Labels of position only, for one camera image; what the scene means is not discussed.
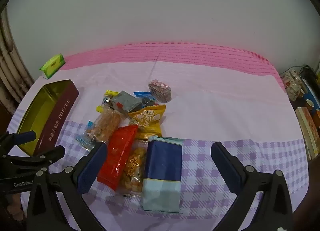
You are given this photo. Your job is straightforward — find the floral ceramic jar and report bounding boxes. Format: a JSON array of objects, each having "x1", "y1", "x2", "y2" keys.
[{"x1": 281, "y1": 69, "x2": 304, "y2": 102}]

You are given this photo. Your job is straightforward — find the clear packet of orange snacks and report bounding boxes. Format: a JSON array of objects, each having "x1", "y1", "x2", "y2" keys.
[{"x1": 119, "y1": 139, "x2": 148, "y2": 198}]

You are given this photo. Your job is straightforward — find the pink patterned snack packet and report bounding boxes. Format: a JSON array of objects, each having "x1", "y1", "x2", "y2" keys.
[{"x1": 148, "y1": 79, "x2": 173, "y2": 103}]

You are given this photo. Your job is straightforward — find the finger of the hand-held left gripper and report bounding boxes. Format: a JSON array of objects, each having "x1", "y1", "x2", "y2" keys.
[
  {"x1": 0, "y1": 131, "x2": 37, "y2": 147},
  {"x1": 0, "y1": 145, "x2": 66, "y2": 174}
]

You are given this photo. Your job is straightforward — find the navy and light-blue packet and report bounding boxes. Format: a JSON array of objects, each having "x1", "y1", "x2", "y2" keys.
[{"x1": 139, "y1": 136, "x2": 184, "y2": 214}]

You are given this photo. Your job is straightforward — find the green tissue pack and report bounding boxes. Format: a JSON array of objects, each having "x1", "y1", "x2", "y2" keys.
[{"x1": 39, "y1": 54, "x2": 66, "y2": 80}]

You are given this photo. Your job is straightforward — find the grey snack packet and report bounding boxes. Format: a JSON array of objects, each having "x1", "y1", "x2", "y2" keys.
[{"x1": 110, "y1": 91, "x2": 143, "y2": 115}]

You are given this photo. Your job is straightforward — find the yellow-orange snack packet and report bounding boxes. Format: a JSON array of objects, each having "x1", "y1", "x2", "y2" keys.
[{"x1": 128, "y1": 104, "x2": 167, "y2": 140}]

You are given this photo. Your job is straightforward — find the radiator pipes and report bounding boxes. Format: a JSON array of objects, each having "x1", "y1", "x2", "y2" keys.
[{"x1": 0, "y1": 9, "x2": 35, "y2": 112}]

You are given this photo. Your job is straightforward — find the blue candy packet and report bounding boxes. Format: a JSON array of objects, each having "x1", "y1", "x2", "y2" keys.
[{"x1": 133, "y1": 91, "x2": 159, "y2": 108}]

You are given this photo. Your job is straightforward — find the small yellow snack packet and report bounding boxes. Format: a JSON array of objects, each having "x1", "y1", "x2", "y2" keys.
[{"x1": 96, "y1": 90, "x2": 120, "y2": 114}]

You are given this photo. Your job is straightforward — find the maroon tin box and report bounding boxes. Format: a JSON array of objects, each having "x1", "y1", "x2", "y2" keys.
[{"x1": 17, "y1": 79, "x2": 80, "y2": 157}]

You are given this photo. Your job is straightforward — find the person's left hand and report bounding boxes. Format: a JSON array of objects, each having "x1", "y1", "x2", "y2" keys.
[{"x1": 4, "y1": 192, "x2": 24, "y2": 221}]

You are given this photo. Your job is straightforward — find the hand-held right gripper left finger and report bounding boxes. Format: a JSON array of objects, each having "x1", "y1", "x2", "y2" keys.
[{"x1": 26, "y1": 142, "x2": 108, "y2": 231}]

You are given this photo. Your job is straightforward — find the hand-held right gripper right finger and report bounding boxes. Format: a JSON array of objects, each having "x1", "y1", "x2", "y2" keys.
[{"x1": 211, "y1": 142, "x2": 293, "y2": 231}]

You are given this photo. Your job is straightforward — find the blue box with cup picture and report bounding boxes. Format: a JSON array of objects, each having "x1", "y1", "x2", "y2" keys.
[{"x1": 299, "y1": 65, "x2": 320, "y2": 122}]

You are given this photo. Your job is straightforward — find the pink and purple checked tablecloth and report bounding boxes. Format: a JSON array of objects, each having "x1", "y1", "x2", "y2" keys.
[{"x1": 6, "y1": 42, "x2": 312, "y2": 231}]

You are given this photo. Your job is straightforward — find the clear blue-ended brittle packet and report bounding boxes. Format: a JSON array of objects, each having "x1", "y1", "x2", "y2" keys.
[{"x1": 76, "y1": 107, "x2": 122, "y2": 150}]

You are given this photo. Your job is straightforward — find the red snack packet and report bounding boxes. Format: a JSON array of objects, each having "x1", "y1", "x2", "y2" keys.
[{"x1": 97, "y1": 125, "x2": 139, "y2": 191}]

